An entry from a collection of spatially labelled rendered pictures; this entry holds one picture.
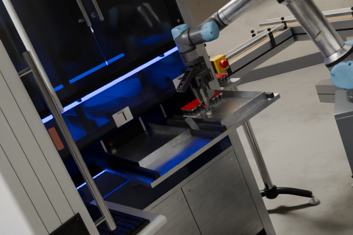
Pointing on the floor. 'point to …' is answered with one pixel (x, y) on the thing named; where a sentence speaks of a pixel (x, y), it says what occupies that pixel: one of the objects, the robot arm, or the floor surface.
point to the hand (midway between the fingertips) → (204, 104)
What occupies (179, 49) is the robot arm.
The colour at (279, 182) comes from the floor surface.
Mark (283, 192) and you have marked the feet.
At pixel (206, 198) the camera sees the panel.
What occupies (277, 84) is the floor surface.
